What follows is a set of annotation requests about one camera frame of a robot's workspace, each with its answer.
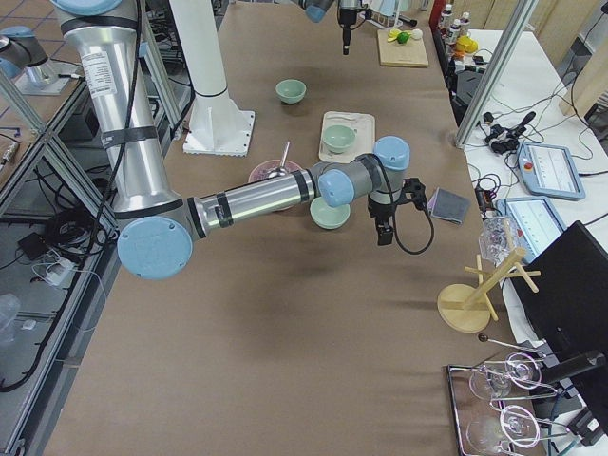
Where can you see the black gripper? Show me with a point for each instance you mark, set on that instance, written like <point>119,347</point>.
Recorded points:
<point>381,212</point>
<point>346,19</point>

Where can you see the green bowl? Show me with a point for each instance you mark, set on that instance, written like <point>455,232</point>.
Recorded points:
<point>328,217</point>
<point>290,91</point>
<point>338,138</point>

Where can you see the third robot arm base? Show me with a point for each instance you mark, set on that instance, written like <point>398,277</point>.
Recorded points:
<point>24,60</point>

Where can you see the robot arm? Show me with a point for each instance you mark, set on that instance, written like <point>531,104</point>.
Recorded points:
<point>317,9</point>
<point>157,227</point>

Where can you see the grey folded cloth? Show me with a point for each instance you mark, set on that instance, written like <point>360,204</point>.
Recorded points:
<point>448,206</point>

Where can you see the yellow lemon slice toy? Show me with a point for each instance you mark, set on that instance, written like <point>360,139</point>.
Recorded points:
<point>393,34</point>

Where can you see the green toy lime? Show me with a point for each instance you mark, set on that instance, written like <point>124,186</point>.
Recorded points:
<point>402,37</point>

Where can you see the white garlic toy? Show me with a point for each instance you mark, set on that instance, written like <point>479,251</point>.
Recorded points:
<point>416,34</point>

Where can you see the wooden cutting board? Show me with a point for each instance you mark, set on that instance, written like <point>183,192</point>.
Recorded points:
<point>392,54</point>

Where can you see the beige serving tray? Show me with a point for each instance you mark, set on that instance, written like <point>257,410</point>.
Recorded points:
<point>363,126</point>

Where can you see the green bowl on tray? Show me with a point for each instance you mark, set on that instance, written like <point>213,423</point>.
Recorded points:
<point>338,138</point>

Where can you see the clear glass mug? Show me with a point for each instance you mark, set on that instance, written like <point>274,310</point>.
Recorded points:
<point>498,239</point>

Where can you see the yellow toy fruit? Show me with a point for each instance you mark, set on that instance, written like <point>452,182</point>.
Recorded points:
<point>466,44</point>

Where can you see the teach pendant lower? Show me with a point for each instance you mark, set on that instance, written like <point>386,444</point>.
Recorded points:
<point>537,220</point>

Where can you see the teach pendant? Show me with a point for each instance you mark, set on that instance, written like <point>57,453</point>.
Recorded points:
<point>549,170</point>
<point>537,220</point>

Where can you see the wooden mug tree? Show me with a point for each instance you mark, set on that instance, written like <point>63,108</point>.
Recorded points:
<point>468,309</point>

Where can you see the metal ice scoop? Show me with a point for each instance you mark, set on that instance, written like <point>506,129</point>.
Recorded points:
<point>279,169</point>

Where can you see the teach pendant upper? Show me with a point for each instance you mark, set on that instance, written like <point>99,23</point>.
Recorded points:
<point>549,170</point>

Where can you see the pink bowl with ice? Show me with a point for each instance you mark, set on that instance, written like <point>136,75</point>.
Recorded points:
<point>278,186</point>

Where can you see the black monitor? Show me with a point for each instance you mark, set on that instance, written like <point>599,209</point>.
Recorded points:
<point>569,311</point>

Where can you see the wine glass upper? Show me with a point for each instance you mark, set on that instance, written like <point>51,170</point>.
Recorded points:
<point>495,379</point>

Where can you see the metal wine glass rack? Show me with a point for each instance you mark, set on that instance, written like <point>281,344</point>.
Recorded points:
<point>542,402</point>

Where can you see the wine glass lower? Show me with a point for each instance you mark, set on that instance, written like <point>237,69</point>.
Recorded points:
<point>506,432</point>

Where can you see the white wire cup rack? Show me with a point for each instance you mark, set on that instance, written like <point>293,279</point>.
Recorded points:
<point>385,13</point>

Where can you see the aluminium frame post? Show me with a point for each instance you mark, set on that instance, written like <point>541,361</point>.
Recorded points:
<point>501,56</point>

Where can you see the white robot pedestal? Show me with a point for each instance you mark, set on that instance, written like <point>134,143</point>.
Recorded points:
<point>216,125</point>

